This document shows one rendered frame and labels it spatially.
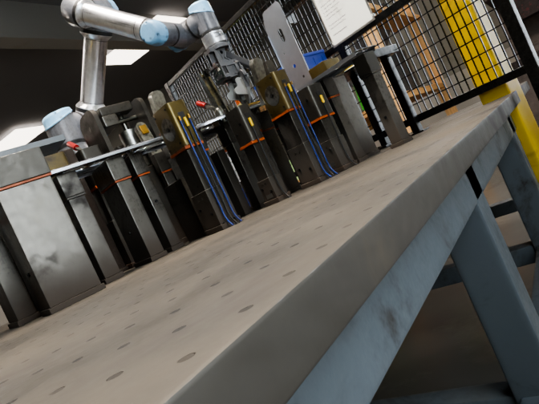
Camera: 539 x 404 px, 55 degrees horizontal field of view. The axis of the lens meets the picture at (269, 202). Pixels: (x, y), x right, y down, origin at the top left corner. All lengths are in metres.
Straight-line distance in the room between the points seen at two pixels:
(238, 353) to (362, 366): 0.18
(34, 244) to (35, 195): 0.10
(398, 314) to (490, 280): 0.50
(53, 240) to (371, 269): 0.87
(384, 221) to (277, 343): 0.18
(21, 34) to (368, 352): 5.14
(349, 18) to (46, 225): 1.40
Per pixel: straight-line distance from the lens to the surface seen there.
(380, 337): 0.43
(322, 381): 0.35
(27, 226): 1.14
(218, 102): 1.87
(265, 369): 0.24
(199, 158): 1.32
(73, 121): 2.04
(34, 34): 5.49
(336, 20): 2.14
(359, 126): 1.80
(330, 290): 0.30
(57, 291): 1.13
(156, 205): 1.45
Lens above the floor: 0.75
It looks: 2 degrees down
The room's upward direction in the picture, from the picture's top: 25 degrees counter-clockwise
